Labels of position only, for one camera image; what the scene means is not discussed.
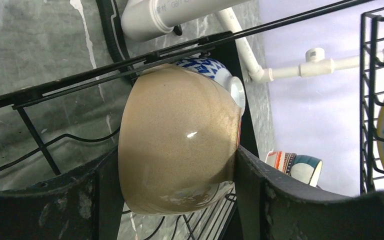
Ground blue white patterned bowl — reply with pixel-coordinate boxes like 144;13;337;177
175;56;246;116

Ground black wire dish rack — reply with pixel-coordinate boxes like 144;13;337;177
0;0;384;240

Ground tan speckled bowl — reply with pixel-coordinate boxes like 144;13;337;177
118;64;242;216

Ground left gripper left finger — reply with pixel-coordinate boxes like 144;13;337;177
0;149;124;240

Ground white pvc pipe frame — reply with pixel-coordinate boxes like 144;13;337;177
121;0;384;83

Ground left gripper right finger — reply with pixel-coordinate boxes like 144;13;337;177
234;147;384;240

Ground striped stacked bowls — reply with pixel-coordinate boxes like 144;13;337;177
264;151;323;187

